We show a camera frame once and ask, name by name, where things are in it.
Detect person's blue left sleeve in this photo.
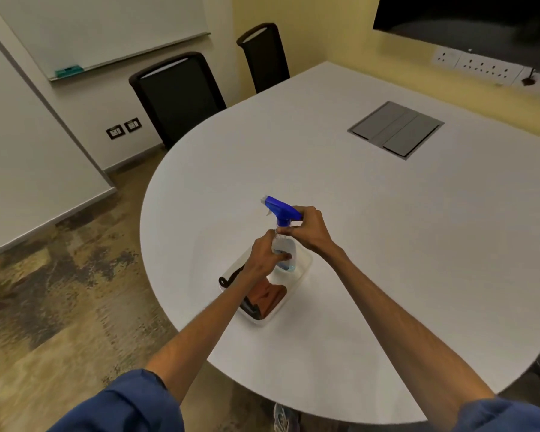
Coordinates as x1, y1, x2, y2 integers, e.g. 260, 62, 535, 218
49, 368, 186, 432

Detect white wall socket panel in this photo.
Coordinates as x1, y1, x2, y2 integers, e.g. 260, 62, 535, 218
431, 45, 540, 97

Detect clear plastic tray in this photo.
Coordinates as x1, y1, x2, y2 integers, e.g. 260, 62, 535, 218
219, 244, 314, 327

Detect person's blue sleeve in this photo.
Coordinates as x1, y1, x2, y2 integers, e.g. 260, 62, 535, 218
49, 368, 186, 432
454, 397, 540, 432

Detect person's left forearm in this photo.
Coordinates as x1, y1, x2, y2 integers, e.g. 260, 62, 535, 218
145, 264, 272, 406

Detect person's left hand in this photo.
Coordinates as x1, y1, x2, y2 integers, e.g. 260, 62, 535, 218
244, 229, 295, 280

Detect clear blue-headed spray bottle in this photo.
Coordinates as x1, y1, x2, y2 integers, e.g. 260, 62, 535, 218
260, 195, 305, 272

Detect grey table cable hatch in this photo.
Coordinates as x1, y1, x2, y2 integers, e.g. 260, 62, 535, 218
347, 100, 445, 161

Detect person's right forearm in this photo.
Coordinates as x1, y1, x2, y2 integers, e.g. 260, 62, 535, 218
319, 246, 497, 425

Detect white wall whiteboard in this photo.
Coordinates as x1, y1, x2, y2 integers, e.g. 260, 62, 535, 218
0, 0, 212, 82

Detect black handled squeegee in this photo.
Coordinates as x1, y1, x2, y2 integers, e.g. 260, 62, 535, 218
219, 262, 263, 321

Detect brown folded cloth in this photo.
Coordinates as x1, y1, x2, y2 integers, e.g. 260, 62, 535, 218
248, 282, 289, 321

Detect person's blue right sleeve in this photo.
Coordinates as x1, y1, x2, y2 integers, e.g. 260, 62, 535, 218
454, 397, 540, 432

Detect person's right hand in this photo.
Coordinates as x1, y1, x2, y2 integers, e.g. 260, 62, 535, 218
276, 205, 343, 258

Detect black wall screen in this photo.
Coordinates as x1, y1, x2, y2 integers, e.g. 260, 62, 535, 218
372, 0, 540, 75

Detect person's grey shoe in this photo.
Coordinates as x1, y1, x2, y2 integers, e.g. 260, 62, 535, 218
273, 403, 303, 432

